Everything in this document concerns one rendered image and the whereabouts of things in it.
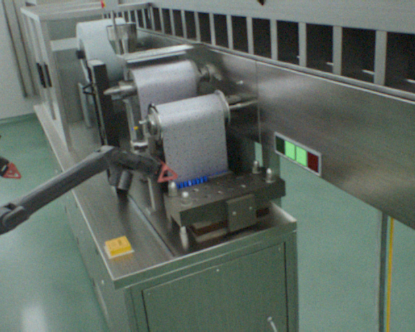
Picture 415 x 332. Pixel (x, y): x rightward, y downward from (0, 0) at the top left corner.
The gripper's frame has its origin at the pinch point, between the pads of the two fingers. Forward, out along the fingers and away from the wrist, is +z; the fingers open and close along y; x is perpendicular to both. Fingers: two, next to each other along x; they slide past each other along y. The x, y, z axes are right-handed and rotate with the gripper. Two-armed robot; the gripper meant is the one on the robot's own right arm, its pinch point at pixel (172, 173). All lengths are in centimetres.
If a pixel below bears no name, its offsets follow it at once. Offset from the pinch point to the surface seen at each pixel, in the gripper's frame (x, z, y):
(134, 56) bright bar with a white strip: 32.8, -18.5, -29.8
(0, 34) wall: -8, -34, -556
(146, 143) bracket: 6.0, -10.1, -7.9
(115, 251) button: -27.3, -15.2, 13.4
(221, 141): 16.6, 13.5, 0.5
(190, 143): 12.5, 2.0, 0.4
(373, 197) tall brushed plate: 23, 22, 67
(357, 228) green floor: -17, 184, -74
